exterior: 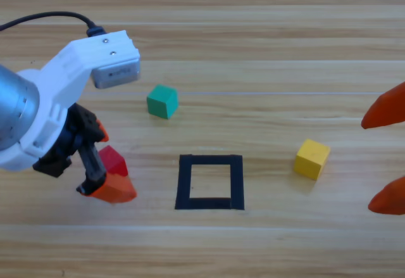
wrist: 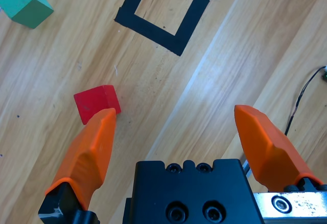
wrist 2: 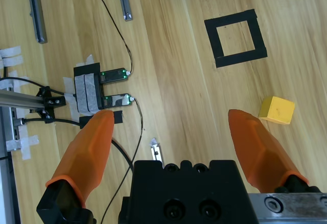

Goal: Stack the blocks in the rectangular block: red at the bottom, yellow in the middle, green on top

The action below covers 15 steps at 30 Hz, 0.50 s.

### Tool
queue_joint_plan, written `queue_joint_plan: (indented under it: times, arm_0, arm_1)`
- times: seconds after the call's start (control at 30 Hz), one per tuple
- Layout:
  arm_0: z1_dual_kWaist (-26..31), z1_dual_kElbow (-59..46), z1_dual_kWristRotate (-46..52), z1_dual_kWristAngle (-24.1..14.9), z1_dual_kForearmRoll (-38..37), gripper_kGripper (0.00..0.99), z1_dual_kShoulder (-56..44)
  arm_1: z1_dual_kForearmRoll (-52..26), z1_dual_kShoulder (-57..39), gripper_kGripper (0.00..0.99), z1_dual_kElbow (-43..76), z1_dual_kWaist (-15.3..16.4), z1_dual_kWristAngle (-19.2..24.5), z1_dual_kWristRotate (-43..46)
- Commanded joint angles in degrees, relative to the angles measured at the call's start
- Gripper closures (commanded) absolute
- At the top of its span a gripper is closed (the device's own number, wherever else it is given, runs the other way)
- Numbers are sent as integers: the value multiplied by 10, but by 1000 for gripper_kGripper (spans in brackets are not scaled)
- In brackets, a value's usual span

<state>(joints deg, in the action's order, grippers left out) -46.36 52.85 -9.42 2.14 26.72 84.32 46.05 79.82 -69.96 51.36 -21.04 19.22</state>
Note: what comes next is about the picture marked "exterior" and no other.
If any black tape square outline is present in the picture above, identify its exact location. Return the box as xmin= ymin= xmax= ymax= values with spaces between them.
xmin=174 ymin=154 xmax=246 ymax=212

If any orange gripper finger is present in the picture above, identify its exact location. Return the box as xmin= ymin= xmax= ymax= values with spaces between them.
xmin=368 ymin=176 xmax=405 ymax=216
xmin=361 ymin=81 xmax=405 ymax=130

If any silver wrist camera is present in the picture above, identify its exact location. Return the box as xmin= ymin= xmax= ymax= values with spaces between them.
xmin=90 ymin=56 xmax=142 ymax=89

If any yellow wooden block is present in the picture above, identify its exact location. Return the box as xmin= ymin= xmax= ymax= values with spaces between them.
xmin=293 ymin=138 xmax=332 ymax=181

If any black camera cable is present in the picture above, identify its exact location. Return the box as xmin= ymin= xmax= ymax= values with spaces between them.
xmin=0 ymin=11 xmax=107 ymax=39

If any green wooden block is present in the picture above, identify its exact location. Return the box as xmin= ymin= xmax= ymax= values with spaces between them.
xmin=146 ymin=84 xmax=180 ymax=120

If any red wooden block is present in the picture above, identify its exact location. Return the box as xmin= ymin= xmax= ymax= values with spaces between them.
xmin=98 ymin=144 xmax=129 ymax=177

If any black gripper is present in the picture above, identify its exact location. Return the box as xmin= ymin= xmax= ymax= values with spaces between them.
xmin=33 ymin=102 xmax=138 ymax=205

